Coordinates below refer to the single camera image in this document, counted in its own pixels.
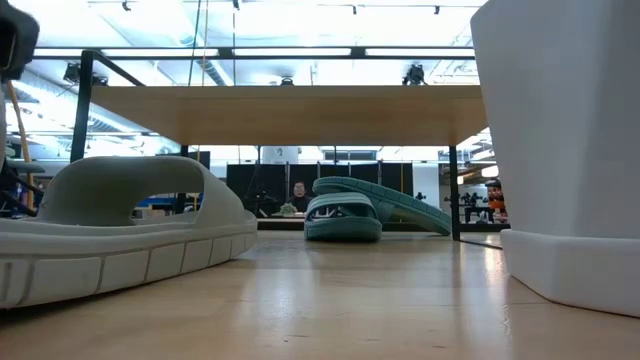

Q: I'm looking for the yellow cable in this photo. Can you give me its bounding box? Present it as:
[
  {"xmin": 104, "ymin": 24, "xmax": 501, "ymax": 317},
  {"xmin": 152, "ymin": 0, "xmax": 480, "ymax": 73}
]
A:
[{"xmin": 4, "ymin": 79, "xmax": 35, "ymax": 211}]

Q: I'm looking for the teal foam slide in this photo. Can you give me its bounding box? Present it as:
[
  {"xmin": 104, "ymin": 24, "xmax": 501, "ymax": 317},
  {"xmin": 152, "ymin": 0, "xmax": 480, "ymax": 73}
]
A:
[
  {"xmin": 312, "ymin": 176, "xmax": 453, "ymax": 237},
  {"xmin": 303, "ymin": 192, "xmax": 384, "ymax": 243}
]

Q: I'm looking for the black ceiling light track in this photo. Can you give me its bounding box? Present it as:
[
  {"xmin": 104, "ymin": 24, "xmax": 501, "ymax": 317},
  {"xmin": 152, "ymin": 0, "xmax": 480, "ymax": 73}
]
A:
[{"xmin": 32, "ymin": 46, "xmax": 476, "ymax": 62}]

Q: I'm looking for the orange figure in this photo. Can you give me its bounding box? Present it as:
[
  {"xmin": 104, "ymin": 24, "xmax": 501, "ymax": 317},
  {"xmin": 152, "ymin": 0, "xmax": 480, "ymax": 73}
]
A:
[{"xmin": 483, "ymin": 178, "xmax": 507, "ymax": 225}]

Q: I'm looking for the white plant pot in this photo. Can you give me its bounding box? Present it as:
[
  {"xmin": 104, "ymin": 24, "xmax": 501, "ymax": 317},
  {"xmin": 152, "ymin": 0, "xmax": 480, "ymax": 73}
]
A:
[{"xmin": 469, "ymin": 0, "xmax": 640, "ymax": 319}]

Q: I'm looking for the grey foam slide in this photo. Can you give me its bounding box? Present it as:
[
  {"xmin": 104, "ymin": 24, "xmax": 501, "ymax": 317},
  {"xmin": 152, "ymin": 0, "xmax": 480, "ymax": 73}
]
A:
[{"xmin": 0, "ymin": 155, "xmax": 259, "ymax": 309}]

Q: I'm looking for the black ceiling spotlight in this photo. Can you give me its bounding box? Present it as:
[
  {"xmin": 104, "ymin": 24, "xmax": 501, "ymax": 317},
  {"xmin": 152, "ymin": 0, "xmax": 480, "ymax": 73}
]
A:
[
  {"xmin": 62, "ymin": 62, "xmax": 109, "ymax": 87},
  {"xmin": 402, "ymin": 63, "xmax": 427, "ymax": 87}
]

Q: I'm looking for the black room divider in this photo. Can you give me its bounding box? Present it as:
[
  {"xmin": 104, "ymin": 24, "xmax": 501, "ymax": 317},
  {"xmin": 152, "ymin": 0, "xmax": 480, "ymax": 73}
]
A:
[{"xmin": 226, "ymin": 162, "xmax": 415, "ymax": 217}]

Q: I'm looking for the wooden shelf with black frame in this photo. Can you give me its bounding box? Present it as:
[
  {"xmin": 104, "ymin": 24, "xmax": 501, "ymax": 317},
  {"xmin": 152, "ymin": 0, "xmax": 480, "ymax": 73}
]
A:
[{"xmin": 69, "ymin": 48, "xmax": 489, "ymax": 242}]

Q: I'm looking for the person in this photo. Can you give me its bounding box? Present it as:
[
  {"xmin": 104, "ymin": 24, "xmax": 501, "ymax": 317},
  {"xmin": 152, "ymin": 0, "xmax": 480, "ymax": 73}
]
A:
[{"xmin": 285, "ymin": 180, "xmax": 314, "ymax": 214}]

